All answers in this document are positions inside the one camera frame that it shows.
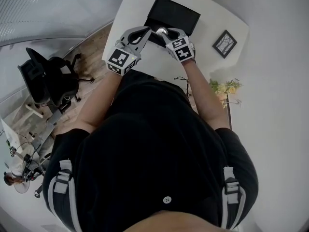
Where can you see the person's left forearm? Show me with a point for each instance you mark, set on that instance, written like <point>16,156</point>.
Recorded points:
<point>101,100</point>

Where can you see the person's black shirt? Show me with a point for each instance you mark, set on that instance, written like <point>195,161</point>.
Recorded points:
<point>149,141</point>

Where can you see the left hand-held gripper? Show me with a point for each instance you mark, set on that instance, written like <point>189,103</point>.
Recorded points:
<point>120,59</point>

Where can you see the yellow flower bouquet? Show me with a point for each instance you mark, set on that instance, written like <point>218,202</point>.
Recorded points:
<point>225,89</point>

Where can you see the small silver metal object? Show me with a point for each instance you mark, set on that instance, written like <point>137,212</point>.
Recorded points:
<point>161,31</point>

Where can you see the black tray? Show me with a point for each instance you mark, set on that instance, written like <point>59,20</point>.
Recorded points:
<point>173,11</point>

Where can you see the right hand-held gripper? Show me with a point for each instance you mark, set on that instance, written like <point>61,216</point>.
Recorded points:
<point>182,51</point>

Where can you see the person's right forearm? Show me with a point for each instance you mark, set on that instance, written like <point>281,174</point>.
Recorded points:
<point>205,95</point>

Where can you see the person's head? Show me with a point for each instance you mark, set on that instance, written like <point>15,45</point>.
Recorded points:
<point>181,222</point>

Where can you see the black office chair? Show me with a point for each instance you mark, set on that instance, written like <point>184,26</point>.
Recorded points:
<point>53,81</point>

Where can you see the black picture frame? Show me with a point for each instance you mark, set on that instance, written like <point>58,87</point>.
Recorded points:
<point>224,43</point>

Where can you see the window blinds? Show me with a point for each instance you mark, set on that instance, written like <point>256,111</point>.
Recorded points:
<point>36,8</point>

